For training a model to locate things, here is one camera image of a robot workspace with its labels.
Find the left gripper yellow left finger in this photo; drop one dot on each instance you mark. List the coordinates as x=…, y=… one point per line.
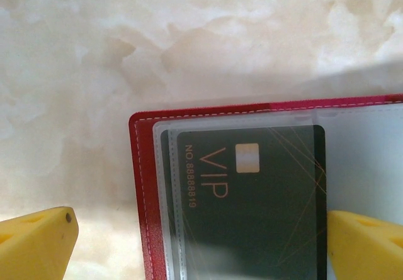
x=31, y=248

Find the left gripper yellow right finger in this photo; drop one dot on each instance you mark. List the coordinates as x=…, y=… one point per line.
x=365, y=248

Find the black VIP card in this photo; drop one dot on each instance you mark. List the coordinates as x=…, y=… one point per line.
x=267, y=214
x=165, y=173

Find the red leather card holder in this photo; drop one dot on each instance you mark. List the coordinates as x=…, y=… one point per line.
x=143, y=182

